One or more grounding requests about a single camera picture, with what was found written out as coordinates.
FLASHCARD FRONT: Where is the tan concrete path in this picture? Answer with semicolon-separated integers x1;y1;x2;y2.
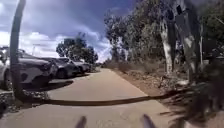
0;68;188;128

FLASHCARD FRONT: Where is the group of trees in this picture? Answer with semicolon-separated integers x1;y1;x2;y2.
55;32;100;66

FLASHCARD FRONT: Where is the row of trees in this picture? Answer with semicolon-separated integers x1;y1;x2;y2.
103;0;224;84

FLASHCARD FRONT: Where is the row of parked cars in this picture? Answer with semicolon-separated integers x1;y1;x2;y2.
0;46;98;92

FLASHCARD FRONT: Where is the robot's own part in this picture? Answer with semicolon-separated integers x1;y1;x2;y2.
75;115;88;128
142;114;157;128

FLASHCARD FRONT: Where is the grey tree trunk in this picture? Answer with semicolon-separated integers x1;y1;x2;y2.
9;0;27;101

